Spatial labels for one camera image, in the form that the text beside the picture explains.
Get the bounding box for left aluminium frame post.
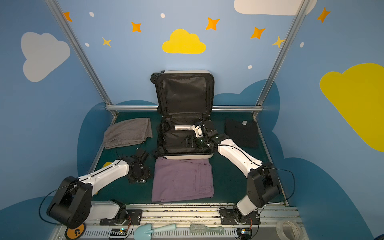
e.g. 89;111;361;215
45;0;113;106

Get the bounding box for aluminium frame post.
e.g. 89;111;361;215
252;0;311;122
45;0;113;106

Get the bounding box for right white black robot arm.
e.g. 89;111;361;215
175;121;282;225

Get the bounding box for yellow toy shovel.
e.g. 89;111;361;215
103;162;112;168

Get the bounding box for right aluminium frame post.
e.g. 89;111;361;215
252;0;311;122

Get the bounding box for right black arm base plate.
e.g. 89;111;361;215
219;208;261;225

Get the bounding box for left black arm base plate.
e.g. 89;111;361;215
100;209;143;226

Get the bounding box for right small circuit board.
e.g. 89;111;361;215
236;228;253;240

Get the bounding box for white hard-shell suitcase black lining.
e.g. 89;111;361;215
150;70;215;160

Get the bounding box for left small circuit board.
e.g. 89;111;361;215
109;228;129;240

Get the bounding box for white plastic bottle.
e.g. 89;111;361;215
175;125;195;131

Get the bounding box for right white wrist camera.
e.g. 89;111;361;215
193;124;205;138

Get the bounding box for black t-shirt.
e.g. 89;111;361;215
225;119;259;149

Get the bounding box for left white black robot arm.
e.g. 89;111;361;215
47;148;150;229

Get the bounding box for orange black round disc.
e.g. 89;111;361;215
64;224;86;240

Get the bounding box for teal toy shovel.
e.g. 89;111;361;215
134;224;177;240

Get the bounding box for grey folded towel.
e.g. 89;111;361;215
103;118;153;149

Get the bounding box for purple trousers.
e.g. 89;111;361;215
152;158;214;203

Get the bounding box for pale green hair brush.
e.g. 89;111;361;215
189;224;225;235

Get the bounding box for small black silver device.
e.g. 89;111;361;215
137;179;147;184

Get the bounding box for small circuit board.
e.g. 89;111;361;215
236;228;253;240
109;228;129;240

